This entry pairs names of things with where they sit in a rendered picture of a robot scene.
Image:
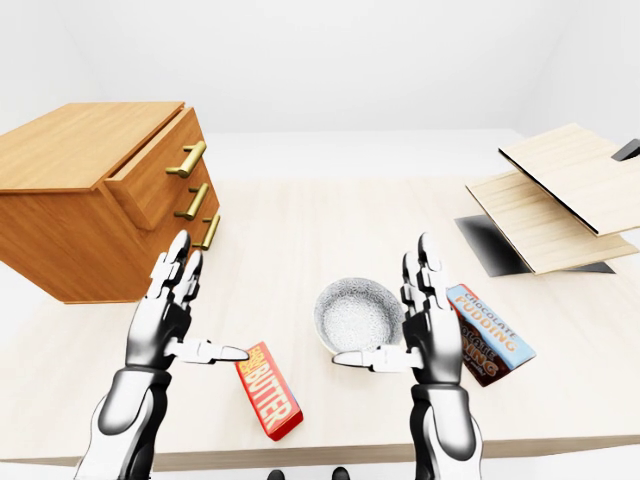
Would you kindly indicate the small dark shape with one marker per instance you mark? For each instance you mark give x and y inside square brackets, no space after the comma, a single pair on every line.
[276,475]
[341,474]

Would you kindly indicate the pale wooden slatted tray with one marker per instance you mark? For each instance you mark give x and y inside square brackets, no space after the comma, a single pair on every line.
[545,235]

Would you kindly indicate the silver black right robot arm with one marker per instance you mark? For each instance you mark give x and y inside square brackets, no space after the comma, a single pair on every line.
[445,430]

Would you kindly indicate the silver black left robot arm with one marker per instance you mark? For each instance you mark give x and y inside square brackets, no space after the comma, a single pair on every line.
[125,425]

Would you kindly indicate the patterned grey bowl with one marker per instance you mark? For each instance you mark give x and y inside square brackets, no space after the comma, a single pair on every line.
[357,317]

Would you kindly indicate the red butter box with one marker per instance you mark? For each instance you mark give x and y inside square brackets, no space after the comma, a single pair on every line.
[270,400]

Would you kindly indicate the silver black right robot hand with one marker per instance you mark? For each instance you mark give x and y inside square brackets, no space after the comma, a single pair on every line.
[432,345]

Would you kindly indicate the blue brown chocolate pudding box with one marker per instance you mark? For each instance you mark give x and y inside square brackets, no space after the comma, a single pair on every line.
[492,330]

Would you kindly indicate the pale wooden board with dark edge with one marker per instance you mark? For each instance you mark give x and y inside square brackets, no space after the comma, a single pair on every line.
[575,175]

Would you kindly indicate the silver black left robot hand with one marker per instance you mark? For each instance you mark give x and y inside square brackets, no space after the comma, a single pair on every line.
[152,330]

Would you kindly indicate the small black object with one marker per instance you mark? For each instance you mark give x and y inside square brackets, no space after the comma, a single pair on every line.
[629,150]

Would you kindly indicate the wooden cabinet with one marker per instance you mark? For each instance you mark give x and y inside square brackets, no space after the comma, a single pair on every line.
[55,220]

